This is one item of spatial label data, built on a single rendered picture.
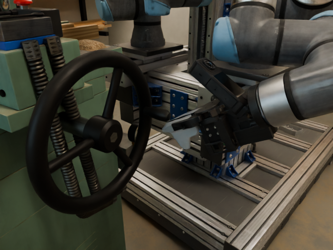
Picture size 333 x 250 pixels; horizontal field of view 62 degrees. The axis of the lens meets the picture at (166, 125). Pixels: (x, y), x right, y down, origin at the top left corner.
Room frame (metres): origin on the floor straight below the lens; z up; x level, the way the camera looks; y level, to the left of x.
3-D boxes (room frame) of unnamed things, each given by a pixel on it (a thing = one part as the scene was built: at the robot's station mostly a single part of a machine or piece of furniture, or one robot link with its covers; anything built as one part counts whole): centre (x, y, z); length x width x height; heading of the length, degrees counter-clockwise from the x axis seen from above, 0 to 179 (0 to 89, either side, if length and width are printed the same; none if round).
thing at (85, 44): (0.76, 0.21, 0.91); 0.10 x 0.07 x 0.02; 59
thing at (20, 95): (0.49, 0.25, 0.91); 0.15 x 0.14 x 0.09; 149
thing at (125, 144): (0.76, 0.15, 0.58); 0.12 x 0.08 x 0.08; 59
